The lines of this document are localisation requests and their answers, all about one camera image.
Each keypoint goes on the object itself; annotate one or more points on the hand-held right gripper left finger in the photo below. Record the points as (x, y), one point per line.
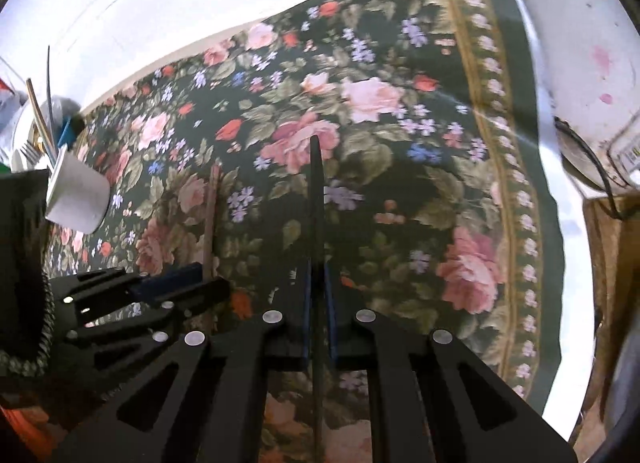
(306, 323)

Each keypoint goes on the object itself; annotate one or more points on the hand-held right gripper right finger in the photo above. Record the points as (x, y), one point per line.
(332, 333)

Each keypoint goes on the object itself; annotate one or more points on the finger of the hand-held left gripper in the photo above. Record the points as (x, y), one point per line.
(170, 282)
(200, 298)

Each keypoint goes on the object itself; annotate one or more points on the mauve chopstick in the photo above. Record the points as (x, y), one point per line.
(210, 223)

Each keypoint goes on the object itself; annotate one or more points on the white cup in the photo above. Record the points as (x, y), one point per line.
(77, 193)

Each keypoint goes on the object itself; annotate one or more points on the dark chopstick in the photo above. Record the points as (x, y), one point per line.
(316, 203)

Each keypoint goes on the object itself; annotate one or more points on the white plastic fork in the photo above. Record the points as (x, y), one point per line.
(31, 153)

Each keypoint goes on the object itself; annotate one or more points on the cutlery in dish rack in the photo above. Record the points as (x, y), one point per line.
(20, 128)

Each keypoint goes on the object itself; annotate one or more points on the blue plastic object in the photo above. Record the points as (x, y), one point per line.
(67, 132)

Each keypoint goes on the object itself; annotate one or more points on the yellow chopstick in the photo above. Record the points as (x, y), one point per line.
(37, 113)

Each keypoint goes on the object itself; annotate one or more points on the grey round object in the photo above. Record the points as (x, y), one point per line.
(65, 105)

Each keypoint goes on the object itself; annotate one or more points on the clear plastic container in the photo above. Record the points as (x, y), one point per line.
(9, 88)

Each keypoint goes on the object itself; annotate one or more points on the red cloth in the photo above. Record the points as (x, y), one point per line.
(15, 425)

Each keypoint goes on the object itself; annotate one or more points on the floral tablecloth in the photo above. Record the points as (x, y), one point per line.
(400, 168)

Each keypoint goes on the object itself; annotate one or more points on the wooden side table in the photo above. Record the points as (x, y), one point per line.
(607, 263)

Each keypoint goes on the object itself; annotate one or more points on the white rice cooker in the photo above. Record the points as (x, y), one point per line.
(575, 43)

